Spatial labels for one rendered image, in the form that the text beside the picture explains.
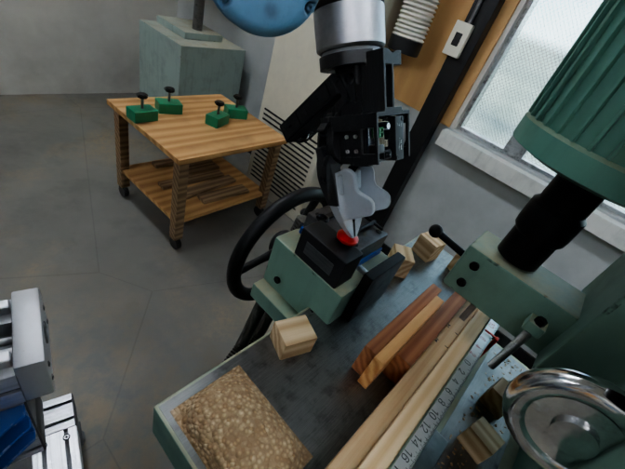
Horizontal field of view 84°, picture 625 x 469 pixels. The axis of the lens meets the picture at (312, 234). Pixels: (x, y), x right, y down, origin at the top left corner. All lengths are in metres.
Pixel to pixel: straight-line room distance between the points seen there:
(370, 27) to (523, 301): 0.35
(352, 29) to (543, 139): 0.21
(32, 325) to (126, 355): 0.88
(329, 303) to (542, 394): 0.25
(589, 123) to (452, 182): 1.57
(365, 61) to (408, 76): 1.58
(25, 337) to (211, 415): 0.33
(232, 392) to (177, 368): 1.07
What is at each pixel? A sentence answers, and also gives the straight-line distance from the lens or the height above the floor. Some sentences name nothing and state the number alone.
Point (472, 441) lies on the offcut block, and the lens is 0.63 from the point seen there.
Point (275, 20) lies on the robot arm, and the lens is 0.26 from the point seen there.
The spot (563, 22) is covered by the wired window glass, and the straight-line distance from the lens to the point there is 1.89.
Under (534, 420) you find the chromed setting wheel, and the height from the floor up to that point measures 1.00.
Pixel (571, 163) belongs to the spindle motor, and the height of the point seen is 1.21.
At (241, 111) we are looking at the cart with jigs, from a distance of 1.98.
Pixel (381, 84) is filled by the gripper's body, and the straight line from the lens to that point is 0.39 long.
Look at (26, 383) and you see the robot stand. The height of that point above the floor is 0.73.
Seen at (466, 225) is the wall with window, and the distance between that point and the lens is 1.96.
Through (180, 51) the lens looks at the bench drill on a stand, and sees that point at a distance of 2.35.
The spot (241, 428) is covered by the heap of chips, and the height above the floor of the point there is 0.93.
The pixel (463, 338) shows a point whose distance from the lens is 0.54.
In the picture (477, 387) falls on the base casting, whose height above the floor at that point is 0.80.
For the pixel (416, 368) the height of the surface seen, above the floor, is 0.94.
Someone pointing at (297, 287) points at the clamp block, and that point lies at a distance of 0.51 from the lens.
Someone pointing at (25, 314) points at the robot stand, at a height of 0.77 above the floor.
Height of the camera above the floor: 1.28
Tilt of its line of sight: 36 degrees down
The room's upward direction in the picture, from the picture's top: 21 degrees clockwise
